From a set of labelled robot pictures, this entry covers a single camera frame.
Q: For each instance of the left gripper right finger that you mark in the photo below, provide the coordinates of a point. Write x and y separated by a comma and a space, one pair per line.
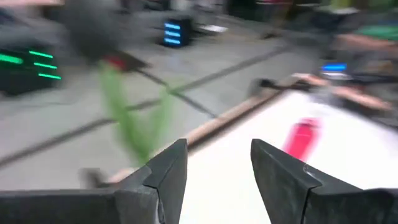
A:
286, 193

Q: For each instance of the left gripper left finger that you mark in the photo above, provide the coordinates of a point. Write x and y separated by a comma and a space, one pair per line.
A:
161, 193

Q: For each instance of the red glass vase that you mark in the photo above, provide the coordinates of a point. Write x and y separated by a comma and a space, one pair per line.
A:
301, 140

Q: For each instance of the black artificial tulip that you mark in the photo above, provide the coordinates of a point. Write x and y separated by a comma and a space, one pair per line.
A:
130, 130

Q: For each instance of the blue-lit computer under table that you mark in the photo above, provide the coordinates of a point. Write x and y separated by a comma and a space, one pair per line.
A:
334, 70

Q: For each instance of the blue-lit black computer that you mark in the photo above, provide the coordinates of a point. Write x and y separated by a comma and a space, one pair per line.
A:
177, 32

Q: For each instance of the wooden side table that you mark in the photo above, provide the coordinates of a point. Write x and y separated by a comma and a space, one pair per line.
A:
367, 43

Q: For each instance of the white flat sheet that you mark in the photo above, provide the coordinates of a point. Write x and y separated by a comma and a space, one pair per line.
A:
214, 29

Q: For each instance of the green-lit black computer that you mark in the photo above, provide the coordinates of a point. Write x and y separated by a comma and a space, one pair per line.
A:
28, 71

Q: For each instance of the green table mat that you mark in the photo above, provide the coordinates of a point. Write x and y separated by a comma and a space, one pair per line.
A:
379, 32

